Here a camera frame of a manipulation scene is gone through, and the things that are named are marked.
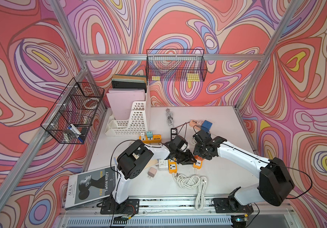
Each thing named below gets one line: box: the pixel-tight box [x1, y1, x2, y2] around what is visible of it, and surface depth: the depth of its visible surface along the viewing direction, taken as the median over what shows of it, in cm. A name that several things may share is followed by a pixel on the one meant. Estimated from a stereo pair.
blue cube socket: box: [201, 119, 213, 133], surface depth 101 cm
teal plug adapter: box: [146, 131, 154, 138], surface depth 98 cm
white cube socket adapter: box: [158, 159, 169, 171], surface depth 84 cm
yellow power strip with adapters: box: [138, 134, 163, 144], surface depth 99 cm
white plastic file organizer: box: [104, 82, 152, 137], surface depth 97 cm
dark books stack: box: [111, 74, 147, 93], surface depth 98 cm
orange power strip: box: [192, 154, 205, 170], surface depth 88 cm
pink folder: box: [106, 88, 146, 120], surface depth 91 cm
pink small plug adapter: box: [147, 166, 157, 179], surface depth 86 cm
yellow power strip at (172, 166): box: [168, 157, 178, 174], surface depth 86 cm
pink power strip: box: [189, 119, 203, 131], surface depth 104 cm
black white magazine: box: [64, 164, 117, 211], surface depth 78 cm
